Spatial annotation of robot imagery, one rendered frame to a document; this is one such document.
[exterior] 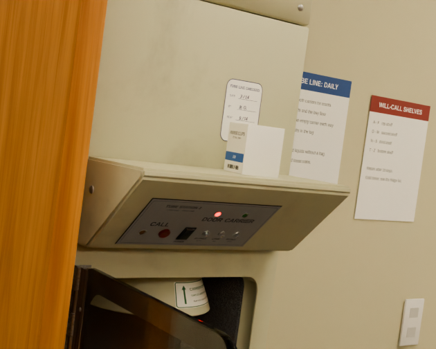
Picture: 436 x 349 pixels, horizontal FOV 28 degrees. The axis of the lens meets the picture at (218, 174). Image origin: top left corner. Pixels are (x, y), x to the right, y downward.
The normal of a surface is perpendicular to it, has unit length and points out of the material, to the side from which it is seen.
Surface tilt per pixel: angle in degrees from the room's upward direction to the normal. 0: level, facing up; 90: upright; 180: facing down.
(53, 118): 90
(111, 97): 90
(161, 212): 135
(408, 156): 90
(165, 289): 66
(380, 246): 90
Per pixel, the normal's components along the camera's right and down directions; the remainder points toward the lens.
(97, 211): -0.77, -0.07
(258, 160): 0.43, 0.11
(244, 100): 0.62, 0.12
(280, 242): 0.35, 0.79
